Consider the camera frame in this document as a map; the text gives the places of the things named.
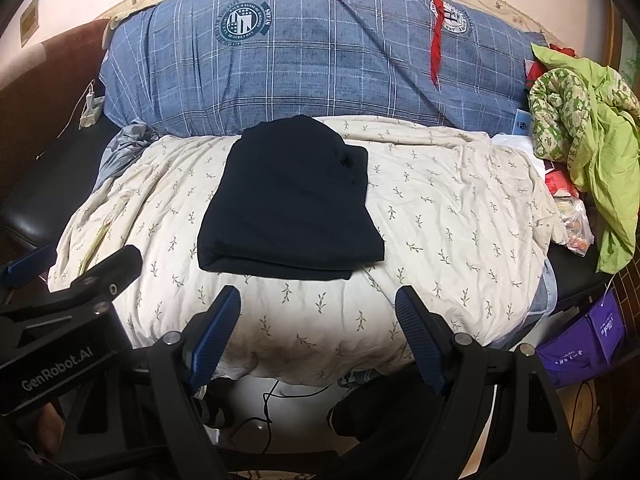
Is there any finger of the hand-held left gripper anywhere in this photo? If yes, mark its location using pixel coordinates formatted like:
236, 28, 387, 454
0, 245, 53, 291
47, 245, 143, 311

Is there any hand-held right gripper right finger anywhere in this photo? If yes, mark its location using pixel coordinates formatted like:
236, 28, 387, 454
395, 286, 571, 480

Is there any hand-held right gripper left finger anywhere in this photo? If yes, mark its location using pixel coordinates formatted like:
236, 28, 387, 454
65, 285, 242, 480

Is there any dark navy long-sleeved garment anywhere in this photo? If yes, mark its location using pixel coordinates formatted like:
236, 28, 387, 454
196, 114, 386, 281

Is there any person's left hand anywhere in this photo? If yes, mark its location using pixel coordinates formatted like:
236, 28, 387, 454
30, 400, 68, 458

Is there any black leather bench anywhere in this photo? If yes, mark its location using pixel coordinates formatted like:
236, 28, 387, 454
0, 115, 126, 256

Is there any person's right leg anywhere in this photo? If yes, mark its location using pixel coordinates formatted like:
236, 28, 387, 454
327, 382, 451, 443

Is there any white floral blanket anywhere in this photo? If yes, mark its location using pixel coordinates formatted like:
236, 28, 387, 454
47, 115, 563, 386

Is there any grey cloth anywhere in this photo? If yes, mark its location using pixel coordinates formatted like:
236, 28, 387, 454
92, 120, 161, 196

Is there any white charger plug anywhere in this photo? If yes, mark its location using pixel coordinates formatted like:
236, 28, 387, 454
79, 92, 104, 128

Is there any purple fabric bag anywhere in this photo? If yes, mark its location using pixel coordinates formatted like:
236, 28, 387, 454
537, 292, 628, 388

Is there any brown headboard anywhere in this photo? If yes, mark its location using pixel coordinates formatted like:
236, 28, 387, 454
0, 19, 113, 201

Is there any clear plastic snack bag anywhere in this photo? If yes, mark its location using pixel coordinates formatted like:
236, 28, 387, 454
552, 195, 596, 258

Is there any red packet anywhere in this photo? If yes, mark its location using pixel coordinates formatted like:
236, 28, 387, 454
544, 167, 576, 196

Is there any lime green cloth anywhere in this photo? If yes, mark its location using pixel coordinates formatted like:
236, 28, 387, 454
530, 42, 640, 275

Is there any green patterned quilt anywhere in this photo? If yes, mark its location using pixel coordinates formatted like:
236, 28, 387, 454
528, 67, 633, 161

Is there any blue plaid duvet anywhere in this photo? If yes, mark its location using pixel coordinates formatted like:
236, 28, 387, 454
97, 0, 548, 138

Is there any red cloth strip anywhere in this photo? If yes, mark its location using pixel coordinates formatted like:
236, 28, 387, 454
381, 0, 446, 86

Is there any black floor cable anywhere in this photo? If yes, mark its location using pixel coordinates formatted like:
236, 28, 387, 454
220, 380, 281, 461

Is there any thin white cable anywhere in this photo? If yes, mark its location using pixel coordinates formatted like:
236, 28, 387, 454
35, 80, 96, 161

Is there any gold wall plaque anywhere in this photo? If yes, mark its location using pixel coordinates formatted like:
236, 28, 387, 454
19, 2, 41, 48

